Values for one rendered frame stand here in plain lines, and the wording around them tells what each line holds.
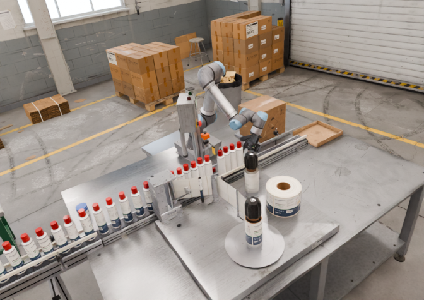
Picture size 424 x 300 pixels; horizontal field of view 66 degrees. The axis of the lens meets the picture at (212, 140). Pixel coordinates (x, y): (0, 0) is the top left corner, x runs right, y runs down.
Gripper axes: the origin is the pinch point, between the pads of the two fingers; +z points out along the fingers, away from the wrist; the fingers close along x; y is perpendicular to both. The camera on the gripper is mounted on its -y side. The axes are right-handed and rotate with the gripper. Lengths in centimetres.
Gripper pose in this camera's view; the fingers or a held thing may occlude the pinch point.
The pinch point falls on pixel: (243, 158)
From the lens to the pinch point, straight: 230.6
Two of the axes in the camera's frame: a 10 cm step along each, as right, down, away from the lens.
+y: 5.5, 3.8, -7.5
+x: 7.7, 1.3, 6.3
